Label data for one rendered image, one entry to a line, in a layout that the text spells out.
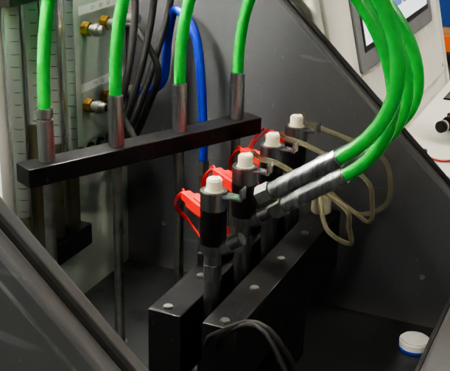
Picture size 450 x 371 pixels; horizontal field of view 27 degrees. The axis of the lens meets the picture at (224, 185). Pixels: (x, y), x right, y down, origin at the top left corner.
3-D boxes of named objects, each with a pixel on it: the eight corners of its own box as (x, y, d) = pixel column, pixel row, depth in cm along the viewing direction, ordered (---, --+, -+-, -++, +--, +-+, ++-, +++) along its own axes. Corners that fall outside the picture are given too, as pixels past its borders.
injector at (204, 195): (235, 383, 98) (241, 200, 90) (193, 372, 100) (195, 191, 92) (245, 370, 100) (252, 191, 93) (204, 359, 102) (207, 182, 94)
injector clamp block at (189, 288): (232, 456, 97) (236, 328, 91) (148, 430, 100) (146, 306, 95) (333, 312, 126) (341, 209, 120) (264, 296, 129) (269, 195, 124)
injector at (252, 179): (263, 347, 105) (271, 174, 97) (223, 337, 107) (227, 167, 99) (272, 336, 107) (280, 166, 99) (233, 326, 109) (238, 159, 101)
